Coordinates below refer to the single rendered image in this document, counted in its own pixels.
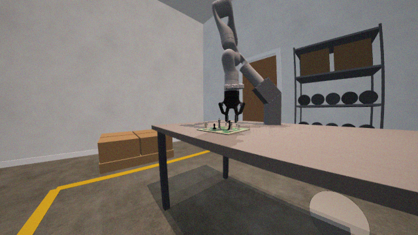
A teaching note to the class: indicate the green and white chessboard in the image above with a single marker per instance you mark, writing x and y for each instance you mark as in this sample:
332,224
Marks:
223,130

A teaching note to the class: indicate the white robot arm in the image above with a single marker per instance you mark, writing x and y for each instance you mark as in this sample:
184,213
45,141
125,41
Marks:
231,55

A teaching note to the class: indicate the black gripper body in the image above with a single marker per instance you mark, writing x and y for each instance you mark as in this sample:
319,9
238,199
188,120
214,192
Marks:
231,96

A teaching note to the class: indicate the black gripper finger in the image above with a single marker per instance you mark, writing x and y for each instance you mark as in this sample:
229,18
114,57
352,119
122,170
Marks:
242,104
226,112

